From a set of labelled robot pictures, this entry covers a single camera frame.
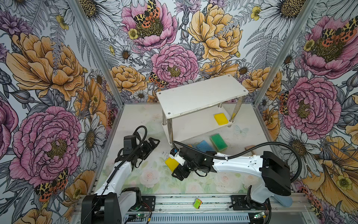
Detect yellow sponge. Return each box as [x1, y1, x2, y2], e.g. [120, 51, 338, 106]
[165, 158, 179, 173]
[214, 113, 228, 126]

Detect yellow sponge front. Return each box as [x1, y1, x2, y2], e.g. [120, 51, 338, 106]
[214, 113, 228, 126]

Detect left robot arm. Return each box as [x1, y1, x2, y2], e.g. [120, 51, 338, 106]
[80, 135, 160, 224]

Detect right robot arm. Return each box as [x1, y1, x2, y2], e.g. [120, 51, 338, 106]
[170, 147, 291, 204]

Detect white two-tier shelf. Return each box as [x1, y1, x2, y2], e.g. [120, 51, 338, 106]
[157, 75, 249, 143]

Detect green sponge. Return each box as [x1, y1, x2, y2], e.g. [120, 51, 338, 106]
[210, 133, 228, 152]

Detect green orange small block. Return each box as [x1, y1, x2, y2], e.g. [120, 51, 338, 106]
[193, 198, 202, 209]

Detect small wooden mallet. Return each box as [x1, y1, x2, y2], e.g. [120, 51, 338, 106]
[245, 145, 256, 155]

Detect blue grey oval pad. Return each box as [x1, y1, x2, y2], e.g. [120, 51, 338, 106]
[274, 194, 293, 208]

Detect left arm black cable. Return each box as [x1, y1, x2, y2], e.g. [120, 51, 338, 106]
[81, 125, 148, 224]

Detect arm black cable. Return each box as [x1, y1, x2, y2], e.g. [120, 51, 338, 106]
[81, 125, 148, 224]
[172, 140, 303, 224]

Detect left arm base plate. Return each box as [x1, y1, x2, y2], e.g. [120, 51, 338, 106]
[128, 196, 156, 212]

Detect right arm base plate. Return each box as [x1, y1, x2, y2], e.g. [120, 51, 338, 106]
[230, 195, 269, 211]

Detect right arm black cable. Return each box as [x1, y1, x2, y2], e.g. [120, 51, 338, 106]
[172, 140, 303, 224]

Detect aluminium front rail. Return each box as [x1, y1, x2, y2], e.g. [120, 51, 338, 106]
[72, 193, 318, 224]

